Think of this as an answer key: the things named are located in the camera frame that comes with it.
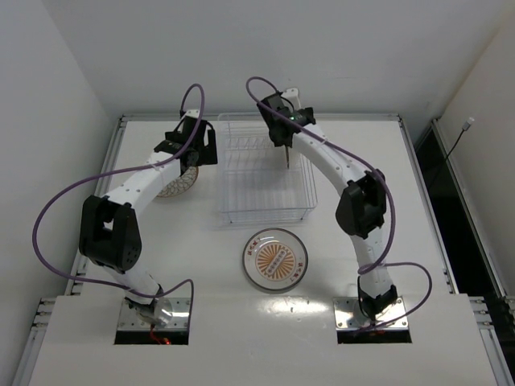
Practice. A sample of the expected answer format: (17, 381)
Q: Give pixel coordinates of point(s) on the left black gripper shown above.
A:
(208, 147)

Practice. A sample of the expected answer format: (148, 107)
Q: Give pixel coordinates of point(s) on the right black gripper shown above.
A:
(282, 137)

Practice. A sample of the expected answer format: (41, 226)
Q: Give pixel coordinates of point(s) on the floral patterned plate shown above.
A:
(181, 184)

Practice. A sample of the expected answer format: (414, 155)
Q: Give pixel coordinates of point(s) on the orange sunburst glass plate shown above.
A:
(274, 260)

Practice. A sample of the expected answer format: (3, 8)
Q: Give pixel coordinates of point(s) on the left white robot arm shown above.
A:
(109, 231)

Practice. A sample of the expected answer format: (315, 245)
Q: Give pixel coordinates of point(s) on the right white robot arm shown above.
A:
(365, 211)

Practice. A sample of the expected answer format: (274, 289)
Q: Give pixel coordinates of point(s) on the clear wire dish rack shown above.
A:
(254, 185)

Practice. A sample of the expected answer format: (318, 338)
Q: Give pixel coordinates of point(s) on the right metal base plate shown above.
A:
(348, 316)

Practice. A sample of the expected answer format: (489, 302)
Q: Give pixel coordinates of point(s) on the metal base plate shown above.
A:
(165, 314)
(348, 316)

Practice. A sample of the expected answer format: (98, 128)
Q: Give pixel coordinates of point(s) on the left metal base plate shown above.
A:
(165, 314)

